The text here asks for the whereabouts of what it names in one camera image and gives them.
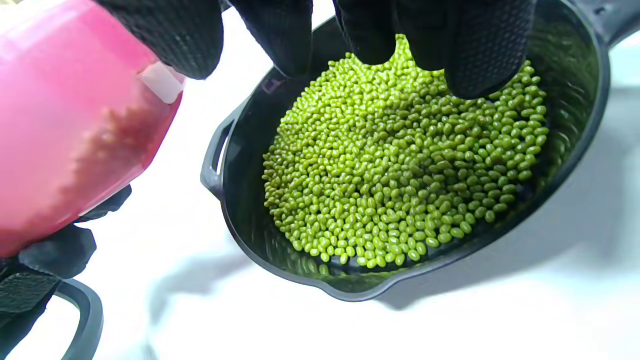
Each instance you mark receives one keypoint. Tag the person's left hand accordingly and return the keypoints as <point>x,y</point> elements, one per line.
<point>55,255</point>

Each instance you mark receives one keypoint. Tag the person's right hand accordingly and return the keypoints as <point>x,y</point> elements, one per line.
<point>480,45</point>

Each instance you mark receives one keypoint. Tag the red plastic container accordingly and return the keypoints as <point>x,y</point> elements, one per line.
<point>65,125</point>

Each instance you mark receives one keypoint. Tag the pile of green mung beans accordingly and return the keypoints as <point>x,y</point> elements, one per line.
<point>400,175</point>

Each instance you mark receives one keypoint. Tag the black cast iron frying pan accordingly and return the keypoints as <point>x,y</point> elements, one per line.
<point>250,150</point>

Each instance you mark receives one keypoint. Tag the white and grey controller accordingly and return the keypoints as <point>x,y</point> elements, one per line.
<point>92,320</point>

